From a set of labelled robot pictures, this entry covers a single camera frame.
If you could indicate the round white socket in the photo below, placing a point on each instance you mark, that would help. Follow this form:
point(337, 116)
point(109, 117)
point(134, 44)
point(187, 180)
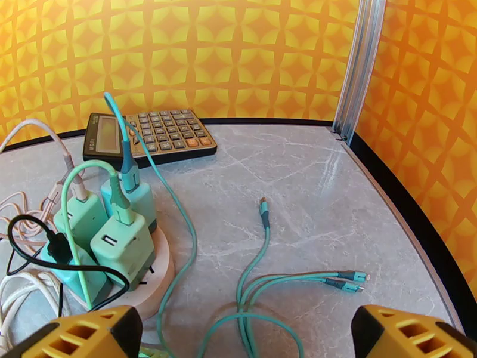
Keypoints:
point(156, 290)

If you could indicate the black desk calculator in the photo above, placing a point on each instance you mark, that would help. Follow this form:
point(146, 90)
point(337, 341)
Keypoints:
point(167, 131)

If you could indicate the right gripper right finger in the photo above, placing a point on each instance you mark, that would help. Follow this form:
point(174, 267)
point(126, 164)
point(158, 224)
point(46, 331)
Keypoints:
point(402, 338)

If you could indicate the aluminium frame post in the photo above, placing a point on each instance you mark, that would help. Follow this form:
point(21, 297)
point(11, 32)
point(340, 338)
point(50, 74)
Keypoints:
point(363, 62)

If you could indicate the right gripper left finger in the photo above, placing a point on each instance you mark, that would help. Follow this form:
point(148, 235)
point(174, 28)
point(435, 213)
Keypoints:
point(74, 336)

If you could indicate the mint green USB charger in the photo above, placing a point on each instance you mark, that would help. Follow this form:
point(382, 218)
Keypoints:
point(84, 222)
point(126, 252)
point(71, 280)
point(143, 204)

